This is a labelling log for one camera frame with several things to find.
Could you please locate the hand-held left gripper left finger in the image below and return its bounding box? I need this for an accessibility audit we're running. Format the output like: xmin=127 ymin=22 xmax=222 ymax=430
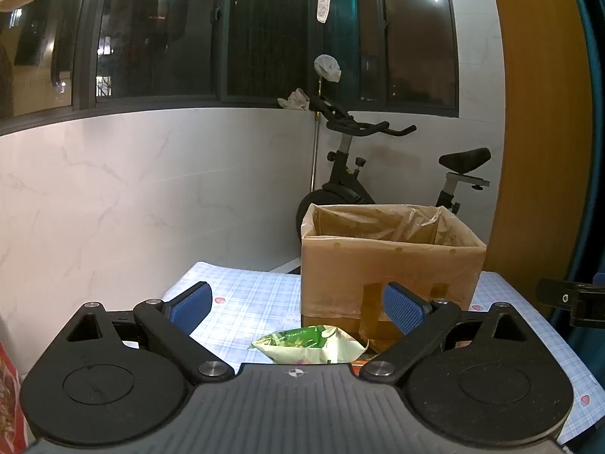
xmin=60 ymin=281 xmax=236 ymax=383

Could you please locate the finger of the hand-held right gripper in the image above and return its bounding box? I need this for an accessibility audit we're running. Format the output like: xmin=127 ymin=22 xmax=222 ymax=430
xmin=536 ymin=277 xmax=605 ymax=328

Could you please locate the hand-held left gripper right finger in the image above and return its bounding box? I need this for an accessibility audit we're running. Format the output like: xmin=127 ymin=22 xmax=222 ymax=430
xmin=359 ymin=281 xmax=543 ymax=383

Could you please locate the cardboard box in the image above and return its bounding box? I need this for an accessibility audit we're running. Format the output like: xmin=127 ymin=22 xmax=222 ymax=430
xmin=301 ymin=203 xmax=487 ymax=353

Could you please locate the clear plastic box liner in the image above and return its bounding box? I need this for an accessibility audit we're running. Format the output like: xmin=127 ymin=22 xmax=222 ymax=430
xmin=301 ymin=203 xmax=487 ymax=323

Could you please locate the green white snack packet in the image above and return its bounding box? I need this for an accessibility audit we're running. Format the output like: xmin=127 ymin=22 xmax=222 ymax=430
xmin=249 ymin=324 xmax=369 ymax=365

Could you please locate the blue checked tablecloth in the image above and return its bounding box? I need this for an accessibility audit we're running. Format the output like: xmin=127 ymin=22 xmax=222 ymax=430
xmin=161 ymin=260 xmax=597 ymax=446

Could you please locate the black exercise bike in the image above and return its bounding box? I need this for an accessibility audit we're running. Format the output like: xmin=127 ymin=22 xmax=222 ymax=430
xmin=296 ymin=96 xmax=492 ymax=247

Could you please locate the wooden door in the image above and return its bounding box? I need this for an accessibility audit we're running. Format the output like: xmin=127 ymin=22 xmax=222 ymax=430
xmin=487 ymin=0 xmax=602 ymax=314

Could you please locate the metal pole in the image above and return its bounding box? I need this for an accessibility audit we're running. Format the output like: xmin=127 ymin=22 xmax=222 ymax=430
xmin=310 ymin=76 xmax=327 ymax=193

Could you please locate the red printed bag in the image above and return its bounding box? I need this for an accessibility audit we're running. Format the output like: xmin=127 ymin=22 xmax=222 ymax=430
xmin=0 ymin=340 xmax=32 ymax=454

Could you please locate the crumpled white tissue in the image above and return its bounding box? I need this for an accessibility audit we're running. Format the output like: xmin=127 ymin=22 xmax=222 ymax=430
xmin=277 ymin=88 xmax=311 ymax=112

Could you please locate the white plastic bag on pole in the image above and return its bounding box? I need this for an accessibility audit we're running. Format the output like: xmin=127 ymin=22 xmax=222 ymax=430
xmin=314 ymin=54 xmax=342 ymax=83

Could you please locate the dark framed window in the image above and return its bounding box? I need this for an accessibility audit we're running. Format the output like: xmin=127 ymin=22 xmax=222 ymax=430
xmin=0 ymin=0 xmax=460 ymax=136

